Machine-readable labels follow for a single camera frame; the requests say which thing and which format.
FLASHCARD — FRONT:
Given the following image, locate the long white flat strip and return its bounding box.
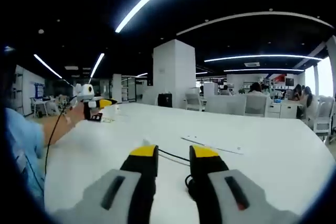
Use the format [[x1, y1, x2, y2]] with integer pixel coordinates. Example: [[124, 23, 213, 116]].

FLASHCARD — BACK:
[[180, 135, 244, 154]]

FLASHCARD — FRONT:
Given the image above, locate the white office chair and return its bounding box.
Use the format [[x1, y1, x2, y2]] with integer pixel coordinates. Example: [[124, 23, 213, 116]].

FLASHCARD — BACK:
[[313, 97, 336, 137], [245, 94, 271, 118], [184, 92, 205, 112]]

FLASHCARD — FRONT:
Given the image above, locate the black box cabinet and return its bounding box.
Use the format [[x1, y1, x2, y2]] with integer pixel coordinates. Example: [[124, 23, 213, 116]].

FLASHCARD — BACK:
[[157, 93, 173, 108]]

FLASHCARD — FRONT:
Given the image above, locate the person's arm, blue sleeve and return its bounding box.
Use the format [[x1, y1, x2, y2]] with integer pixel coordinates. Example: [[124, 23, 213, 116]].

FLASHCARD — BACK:
[[4, 106, 46, 204]]

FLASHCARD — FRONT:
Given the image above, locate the person's left hand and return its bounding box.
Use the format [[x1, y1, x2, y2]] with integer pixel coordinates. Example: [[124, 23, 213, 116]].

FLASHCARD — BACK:
[[66, 101, 87, 128]]

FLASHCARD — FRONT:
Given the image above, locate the white drawer cabinet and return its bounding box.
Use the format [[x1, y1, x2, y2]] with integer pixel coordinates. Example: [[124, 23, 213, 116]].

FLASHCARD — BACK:
[[267, 101, 282, 119]]

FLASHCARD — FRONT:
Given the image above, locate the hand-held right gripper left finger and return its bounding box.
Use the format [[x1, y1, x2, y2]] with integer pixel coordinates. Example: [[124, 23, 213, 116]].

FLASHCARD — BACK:
[[51, 144, 160, 224]]

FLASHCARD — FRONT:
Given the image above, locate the white desk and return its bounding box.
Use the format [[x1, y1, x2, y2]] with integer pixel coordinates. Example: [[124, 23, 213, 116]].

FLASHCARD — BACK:
[[43, 102, 336, 224]]

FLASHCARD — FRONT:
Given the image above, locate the white desk partition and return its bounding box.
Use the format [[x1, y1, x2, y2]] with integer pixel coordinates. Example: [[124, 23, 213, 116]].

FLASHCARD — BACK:
[[204, 94, 248, 116]]

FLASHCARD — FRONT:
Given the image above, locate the curved white ceiling rail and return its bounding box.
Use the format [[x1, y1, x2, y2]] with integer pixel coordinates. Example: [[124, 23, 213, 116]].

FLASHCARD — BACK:
[[175, 10, 336, 37]]

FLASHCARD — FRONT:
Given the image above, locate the black timer display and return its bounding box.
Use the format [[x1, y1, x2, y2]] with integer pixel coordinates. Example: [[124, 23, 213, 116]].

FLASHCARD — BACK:
[[90, 112, 104, 123]]

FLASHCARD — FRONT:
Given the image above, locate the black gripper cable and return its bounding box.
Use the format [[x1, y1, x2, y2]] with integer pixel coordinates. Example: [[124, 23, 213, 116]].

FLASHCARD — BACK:
[[43, 95, 80, 180]]

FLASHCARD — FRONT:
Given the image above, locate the short ceiling light strip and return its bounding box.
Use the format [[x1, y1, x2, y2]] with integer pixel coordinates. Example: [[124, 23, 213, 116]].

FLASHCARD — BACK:
[[90, 52, 106, 80], [33, 54, 63, 79]]

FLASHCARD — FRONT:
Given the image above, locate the black Type-C cable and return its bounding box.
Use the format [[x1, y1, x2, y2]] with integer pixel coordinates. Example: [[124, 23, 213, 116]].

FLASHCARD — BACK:
[[157, 148, 201, 201]]

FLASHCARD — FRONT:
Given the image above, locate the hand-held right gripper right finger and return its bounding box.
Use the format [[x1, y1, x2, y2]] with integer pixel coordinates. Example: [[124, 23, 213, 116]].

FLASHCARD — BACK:
[[188, 144, 301, 224]]

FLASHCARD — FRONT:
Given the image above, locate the white square pillar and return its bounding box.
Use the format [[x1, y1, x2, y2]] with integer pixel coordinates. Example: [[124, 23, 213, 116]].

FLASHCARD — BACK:
[[152, 38, 196, 109]]

